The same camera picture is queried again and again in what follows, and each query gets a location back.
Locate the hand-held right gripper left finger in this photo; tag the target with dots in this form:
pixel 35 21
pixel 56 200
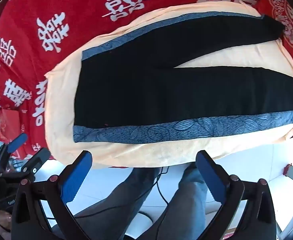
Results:
pixel 76 178

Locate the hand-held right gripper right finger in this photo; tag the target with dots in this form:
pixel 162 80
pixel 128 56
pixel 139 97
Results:
pixel 211 178

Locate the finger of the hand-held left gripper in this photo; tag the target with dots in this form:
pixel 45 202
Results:
pixel 17 142
pixel 37 158

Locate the black pants with blue stripes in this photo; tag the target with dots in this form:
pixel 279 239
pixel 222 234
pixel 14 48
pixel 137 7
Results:
pixel 136 92

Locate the person's right leg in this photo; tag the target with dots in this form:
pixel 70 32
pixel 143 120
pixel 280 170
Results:
pixel 186 205

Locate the person's leg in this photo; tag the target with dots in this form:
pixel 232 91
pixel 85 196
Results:
pixel 121 202
pixel 186 205

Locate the person's left leg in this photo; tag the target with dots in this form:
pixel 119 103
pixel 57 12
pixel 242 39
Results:
pixel 121 202

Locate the peach cloth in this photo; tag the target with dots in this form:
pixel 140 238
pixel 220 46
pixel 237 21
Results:
pixel 136 155

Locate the red printed blanket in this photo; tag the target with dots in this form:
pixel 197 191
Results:
pixel 61 10

